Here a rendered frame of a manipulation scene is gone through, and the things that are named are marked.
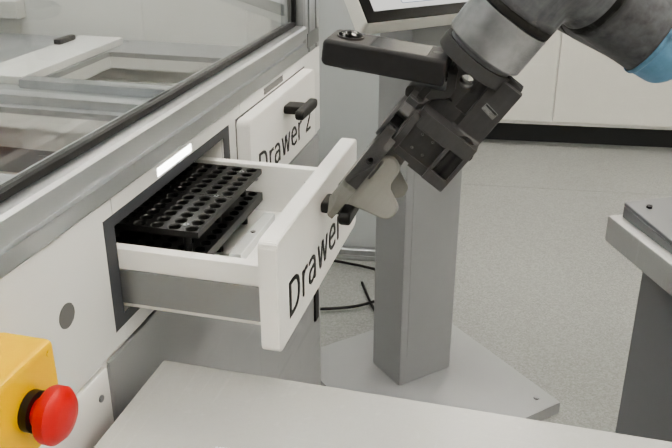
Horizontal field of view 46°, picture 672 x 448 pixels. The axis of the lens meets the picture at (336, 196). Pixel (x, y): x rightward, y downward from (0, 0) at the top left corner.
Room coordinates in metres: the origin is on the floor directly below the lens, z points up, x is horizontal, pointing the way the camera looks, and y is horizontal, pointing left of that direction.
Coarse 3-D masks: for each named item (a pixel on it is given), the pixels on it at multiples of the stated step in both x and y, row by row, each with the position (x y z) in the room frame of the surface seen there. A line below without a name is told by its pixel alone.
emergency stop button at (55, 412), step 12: (48, 396) 0.43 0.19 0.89; (60, 396) 0.43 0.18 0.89; (72, 396) 0.44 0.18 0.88; (36, 408) 0.42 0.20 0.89; (48, 408) 0.42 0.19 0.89; (60, 408) 0.43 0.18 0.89; (72, 408) 0.44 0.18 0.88; (36, 420) 0.42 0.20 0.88; (48, 420) 0.42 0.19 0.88; (60, 420) 0.42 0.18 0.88; (72, 420) 0.43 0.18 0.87; (36, 432) 0.41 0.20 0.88; (48, 432) 0.41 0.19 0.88; (60, 432) 0.42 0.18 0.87; (48, 444) 0.42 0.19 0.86
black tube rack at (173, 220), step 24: (192, 168) 0.84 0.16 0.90; (216, 168) 0.84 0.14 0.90; (240, 168) 0.84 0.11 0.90; (168, 192) 0.77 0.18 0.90; (192, 192) 0.77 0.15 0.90; (216, 192) 0.77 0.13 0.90; (144, 216) 0.71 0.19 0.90; (168, 216) 0.70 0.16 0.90; (192, 216) 0.70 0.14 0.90; (240, 216) 0.77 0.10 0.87; (120, 240) 0.72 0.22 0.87; (144, 240) 0.71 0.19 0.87; (168, 240) 0.72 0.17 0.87; (192, 240) 0.71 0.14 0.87; (216, 240) 0.71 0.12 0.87
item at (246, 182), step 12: (252, 168) 0.84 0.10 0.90; (240, 180) 0.81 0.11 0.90; (252, 180) 0.81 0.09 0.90; (228, 192) 0.77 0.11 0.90; (240, 192) 0.77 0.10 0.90; (216, 204) 0.74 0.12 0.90; (228, 204) 0.74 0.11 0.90; (204, 216) 0.71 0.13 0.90; (216, 216) 0.71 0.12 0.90; (192, 228) 0.68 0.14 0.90; (204, 228) 0.68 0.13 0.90
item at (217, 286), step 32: (224, 160) 0.88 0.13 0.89; (288, 192) 0.86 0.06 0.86; (128, 256) 0.64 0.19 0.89; (160, 256) 0.64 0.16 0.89; (192, 256) 0.63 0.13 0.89; (224, 256) 0.63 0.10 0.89; (256, 256) 0.74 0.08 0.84; (128, 288) 0.64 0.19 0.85; (160, 288) 0.63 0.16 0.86; (192, 288) 0.63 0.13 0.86; (224, 288) 0.62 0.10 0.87; (256, 288) 0.61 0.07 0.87; (256, 320) 0.61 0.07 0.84
